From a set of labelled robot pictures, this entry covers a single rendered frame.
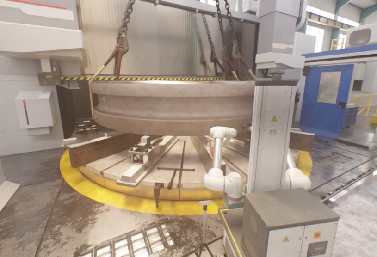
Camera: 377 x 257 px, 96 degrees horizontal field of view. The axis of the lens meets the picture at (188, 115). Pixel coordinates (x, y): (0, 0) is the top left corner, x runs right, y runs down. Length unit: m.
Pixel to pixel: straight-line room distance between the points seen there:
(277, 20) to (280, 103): 5.34
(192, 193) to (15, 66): 4.03
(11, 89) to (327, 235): 6.01
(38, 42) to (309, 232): 3.94
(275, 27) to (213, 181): 5.69
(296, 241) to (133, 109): 2.79
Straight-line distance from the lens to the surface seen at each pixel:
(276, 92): 1.59
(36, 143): 5.89
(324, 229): 1.73
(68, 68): 4.53
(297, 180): 2.13
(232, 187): 1.85
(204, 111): 2.97
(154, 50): 5.71
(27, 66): 4.66
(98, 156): 3.70
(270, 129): 1.62
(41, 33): 3.65
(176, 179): 2.76
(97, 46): 5.48
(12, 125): 5.89
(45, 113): 5.26
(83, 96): 8.15
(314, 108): 7.27
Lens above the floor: 1.78
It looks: 12 degrees down
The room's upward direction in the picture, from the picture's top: straight up
